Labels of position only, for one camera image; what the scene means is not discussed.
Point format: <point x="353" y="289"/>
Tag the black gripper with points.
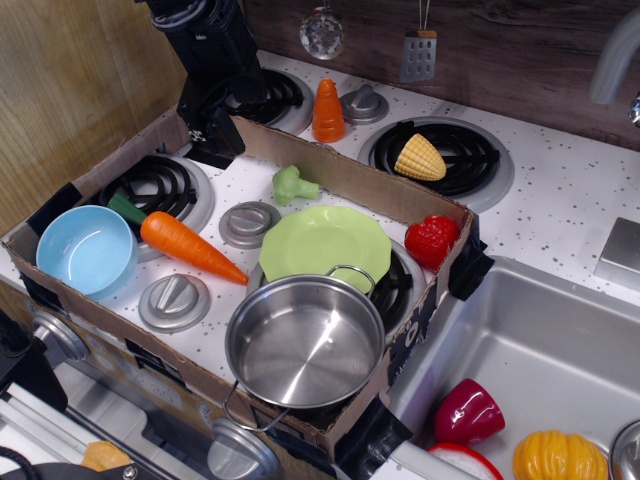
<point x="218" y="63"/>

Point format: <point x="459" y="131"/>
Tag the orange toy carrot green stem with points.
<point x="173" y="238"/>

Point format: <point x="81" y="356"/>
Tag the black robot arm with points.
<point x="174" y="17"/>

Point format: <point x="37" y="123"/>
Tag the orange toy cone carrot top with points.
<point x="328" y="123"/>

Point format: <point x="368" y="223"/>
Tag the light green plastic plate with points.
<point x="320" y="239"/>

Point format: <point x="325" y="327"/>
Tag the red rimmed white plate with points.
<point x="466" y="460"/>

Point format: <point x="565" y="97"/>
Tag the black front left burner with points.
<point x="163" y="182"/>

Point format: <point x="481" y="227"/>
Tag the black burner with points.
<point x="397" y="290"/>
<point x="163" y="182"/>
<point x="288" y="106"/>
<point x="452" y="157"/>

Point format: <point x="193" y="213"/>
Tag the black back left burner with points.
<point x="288" y="106"/>

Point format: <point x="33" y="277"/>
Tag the green toy broccoli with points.
<point x="288" y="185"/>

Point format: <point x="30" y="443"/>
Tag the silver stove knob centre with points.
<point x="245" y="225"/>

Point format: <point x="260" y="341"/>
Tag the silver stove knob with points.
<point x="245" y="225"/>
<point x="174" y="303"/>
<point x="364" y="106"/>

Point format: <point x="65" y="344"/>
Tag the hanging silver strainer spoon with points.
<point x="322" y="32"/>

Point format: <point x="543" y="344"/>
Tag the silver stove knob back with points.
<point x="364" y="106"/>

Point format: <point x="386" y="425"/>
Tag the light blue plastic bowl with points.
<point x="89" y="248"/>

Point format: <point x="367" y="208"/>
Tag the silver stove knob front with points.
<point x="174" y="303"/>

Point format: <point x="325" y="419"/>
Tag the yellow toy corn cob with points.
<point x="420" y="160"/>

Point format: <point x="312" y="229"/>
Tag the brown cardboard fence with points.
<point x="359" y="435"/>

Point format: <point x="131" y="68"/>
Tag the hanging silver spatula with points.
<point x="419" y="49"/>

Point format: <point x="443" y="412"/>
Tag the stainless steel pot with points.
<point x="286" y="381"/>

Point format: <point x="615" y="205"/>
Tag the red toy strawberry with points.
<point x="430" y="241"/>

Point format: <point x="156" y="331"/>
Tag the black front right burner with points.
<point x="397" y="290"/>

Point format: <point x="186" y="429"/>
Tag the silver oven knob left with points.
<point x="61" y="342"/>

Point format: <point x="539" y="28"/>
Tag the silver oven knob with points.
<point x="238" y="454"/>
<point x="61" y="342"/>

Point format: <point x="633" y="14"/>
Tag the black back right burner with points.
<point x="452" y="157"/>

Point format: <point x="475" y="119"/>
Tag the black device lower left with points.
<point x="23" y="362"/>

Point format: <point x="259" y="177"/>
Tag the silver oven knob right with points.
<point x="238" y="454"/>

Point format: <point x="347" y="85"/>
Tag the orange toy piece bottom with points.
<point x="103" y="455"/>

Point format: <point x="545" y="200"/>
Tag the dark red toy cup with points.
<point x="467" y="415"/>

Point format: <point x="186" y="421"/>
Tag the grey sink basin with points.
<point x="553" y="355"/>

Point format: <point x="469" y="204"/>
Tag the grey faucet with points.
<point x="615" y="59"/>

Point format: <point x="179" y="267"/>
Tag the yellow toy pumpkin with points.
<point x="553" y="454"/>

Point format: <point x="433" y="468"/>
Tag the silver pot lid edge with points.
<point x="624" y="453"/>

